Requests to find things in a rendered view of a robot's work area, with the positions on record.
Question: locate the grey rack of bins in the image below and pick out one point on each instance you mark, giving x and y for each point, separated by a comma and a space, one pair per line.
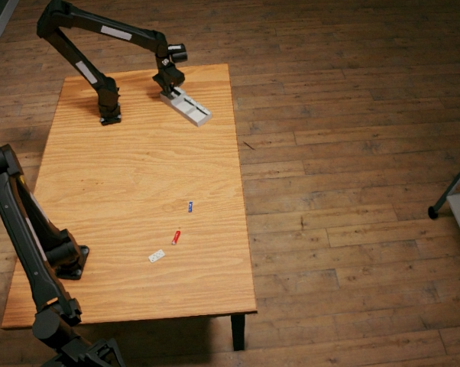
193, 114

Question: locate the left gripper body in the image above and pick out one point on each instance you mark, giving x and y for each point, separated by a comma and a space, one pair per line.
161, 82

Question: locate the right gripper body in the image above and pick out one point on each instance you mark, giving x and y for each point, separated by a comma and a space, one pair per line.
91, 348

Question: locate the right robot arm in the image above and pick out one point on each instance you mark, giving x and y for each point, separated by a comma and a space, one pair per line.
49, 248

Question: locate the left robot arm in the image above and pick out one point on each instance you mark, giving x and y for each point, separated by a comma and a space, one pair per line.
64, 14

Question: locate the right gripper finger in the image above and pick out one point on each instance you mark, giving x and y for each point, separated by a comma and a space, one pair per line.
95, 357

